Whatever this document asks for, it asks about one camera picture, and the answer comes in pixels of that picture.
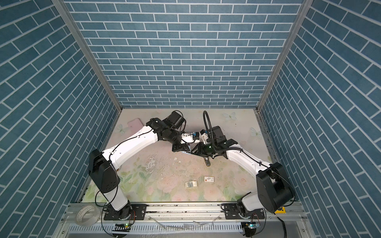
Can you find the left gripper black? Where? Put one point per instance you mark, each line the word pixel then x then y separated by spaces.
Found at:
pixel 181 147

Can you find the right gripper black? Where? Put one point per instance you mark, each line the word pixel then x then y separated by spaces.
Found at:
pixel 200 150

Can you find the white staple box sleeve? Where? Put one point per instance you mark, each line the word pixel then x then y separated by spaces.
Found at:
pixel 208 179

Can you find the staple box tray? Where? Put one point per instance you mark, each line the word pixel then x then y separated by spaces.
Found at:
pixel 191 184

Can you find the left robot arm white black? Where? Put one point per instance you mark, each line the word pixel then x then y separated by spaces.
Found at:
pixel 103 165

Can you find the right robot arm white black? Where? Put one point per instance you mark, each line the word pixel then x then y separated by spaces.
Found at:
pixel 273 188

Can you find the pink phone case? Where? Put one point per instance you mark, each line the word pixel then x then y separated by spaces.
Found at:
pixel 134 126

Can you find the floral table mat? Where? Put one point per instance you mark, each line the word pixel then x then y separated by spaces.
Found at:
pixel 157 174

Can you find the yellow tape measure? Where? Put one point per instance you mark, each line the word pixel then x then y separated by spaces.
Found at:
pixel 281 210

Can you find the clear tape roll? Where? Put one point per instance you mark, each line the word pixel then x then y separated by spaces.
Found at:
pixel 87 216

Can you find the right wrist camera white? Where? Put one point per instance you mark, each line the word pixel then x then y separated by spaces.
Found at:
pixel 203 137

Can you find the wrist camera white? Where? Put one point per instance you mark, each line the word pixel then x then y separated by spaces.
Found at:
pixel 190 137
pixel 203 137

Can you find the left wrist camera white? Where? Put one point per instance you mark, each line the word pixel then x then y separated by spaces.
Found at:
pixel 190 137

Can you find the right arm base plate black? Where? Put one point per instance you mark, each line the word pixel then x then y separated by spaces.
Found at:
pixel 231 212

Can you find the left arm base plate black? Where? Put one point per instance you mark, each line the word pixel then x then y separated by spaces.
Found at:
pixel 129 212

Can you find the aluminium rail frame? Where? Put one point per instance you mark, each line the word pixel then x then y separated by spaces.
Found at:
pixel 189 220

